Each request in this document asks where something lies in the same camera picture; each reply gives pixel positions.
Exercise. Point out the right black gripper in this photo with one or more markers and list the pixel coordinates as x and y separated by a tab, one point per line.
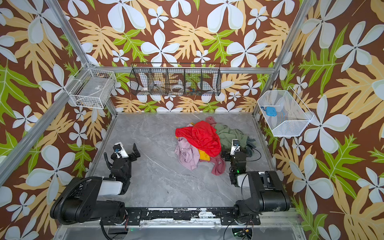
236	156

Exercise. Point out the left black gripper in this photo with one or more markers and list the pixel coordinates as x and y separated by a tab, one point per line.
132	157

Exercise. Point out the olive green cloth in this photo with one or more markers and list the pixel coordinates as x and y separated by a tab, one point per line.
227	134

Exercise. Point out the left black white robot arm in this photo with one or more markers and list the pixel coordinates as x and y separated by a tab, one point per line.
79	203

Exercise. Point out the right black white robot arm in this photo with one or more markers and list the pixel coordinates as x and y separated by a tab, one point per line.
260	191

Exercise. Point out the yellow cloth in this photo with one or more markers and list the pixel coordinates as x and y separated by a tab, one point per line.
204	156

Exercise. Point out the red cloth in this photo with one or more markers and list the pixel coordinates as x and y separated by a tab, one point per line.
203	137

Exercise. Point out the light pink cloth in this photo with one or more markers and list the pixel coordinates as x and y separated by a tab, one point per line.
188	155

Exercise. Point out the dusty rose grey-trimmed garment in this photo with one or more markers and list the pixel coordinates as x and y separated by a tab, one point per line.
219	164

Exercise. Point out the blue object in basket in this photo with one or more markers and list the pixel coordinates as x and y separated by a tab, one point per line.
270	111

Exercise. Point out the white mesh basket right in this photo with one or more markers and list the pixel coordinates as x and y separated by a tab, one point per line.
293	115

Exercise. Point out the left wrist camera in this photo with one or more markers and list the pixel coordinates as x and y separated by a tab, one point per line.
119	151

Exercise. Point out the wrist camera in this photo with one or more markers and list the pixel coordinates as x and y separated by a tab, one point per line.
119	151
235	147

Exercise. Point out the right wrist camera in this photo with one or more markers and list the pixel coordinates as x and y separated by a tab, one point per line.
235	147

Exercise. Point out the black mounting rail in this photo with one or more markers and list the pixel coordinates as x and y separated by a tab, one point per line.
219	216

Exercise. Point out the white wire basket left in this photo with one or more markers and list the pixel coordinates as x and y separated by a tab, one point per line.
93	88

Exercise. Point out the black wire basket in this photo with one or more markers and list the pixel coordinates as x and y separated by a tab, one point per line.
179	79

